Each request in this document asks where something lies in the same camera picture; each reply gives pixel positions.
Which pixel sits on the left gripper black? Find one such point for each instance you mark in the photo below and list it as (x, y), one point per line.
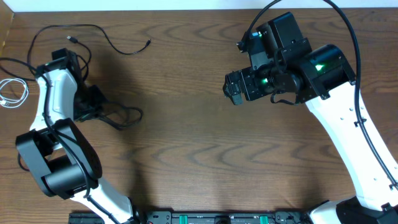
(85, 114)

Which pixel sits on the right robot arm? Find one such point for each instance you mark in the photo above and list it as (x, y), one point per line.
(282, 61)

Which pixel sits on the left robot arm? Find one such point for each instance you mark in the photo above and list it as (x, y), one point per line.
(61, 160)

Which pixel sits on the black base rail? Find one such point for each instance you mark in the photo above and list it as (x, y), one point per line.
(279, 217)

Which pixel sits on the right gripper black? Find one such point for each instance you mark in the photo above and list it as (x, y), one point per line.
(246, 77)

